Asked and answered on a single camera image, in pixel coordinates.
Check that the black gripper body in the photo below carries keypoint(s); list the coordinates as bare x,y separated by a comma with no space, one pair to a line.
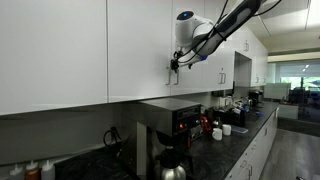
174,64

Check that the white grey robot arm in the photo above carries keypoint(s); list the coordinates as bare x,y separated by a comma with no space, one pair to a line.
198,37

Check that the white adjacent upper cabinet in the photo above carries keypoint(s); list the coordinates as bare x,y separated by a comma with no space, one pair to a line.
221,61

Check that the white lower cabinet row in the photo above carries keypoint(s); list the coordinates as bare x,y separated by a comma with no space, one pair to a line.
251,162

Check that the black steel coffee maker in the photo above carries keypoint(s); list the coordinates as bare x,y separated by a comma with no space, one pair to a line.
154,125

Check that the far white upper cabinets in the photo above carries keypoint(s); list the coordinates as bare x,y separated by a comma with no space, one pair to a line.
250,69

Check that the black condiment organizer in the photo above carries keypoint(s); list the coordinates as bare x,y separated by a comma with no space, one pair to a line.
233,116

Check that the white ceramic mug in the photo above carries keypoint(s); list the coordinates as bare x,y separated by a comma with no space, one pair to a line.
226,129
217,134

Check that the black far coffee machine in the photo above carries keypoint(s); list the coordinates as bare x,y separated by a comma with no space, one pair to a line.
254,96

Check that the clear plastic tray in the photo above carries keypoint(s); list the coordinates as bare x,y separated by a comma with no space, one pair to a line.
238,129

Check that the stainless steel coffee carafe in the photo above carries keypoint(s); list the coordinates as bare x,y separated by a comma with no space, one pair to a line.
170,168

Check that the white squeeze bottle right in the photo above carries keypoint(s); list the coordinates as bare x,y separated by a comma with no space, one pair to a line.
48,171

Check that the white squeeze bottle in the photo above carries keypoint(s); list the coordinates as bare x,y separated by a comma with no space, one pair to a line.
48,171
16,173

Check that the brown sauce squeeze bottle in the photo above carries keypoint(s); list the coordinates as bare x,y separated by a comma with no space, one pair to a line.
32,171

